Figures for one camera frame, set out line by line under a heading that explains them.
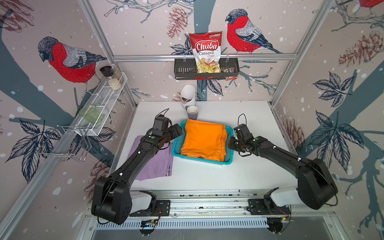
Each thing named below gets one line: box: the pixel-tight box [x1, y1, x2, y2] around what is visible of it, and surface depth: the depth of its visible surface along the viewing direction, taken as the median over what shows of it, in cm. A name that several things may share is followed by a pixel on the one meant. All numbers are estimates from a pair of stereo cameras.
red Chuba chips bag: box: [189, 31, 223, 74], surface depth 83 cm
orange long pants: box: [180, 119, 228, 162], surface depth 92 cm
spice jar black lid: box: [99, 65, 122, 91], surface depth 83 cm
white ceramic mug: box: [180, 84, 196, 109], surface depth 114 cm
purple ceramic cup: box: [185, 105, 199, 120], surface depth 109 cm
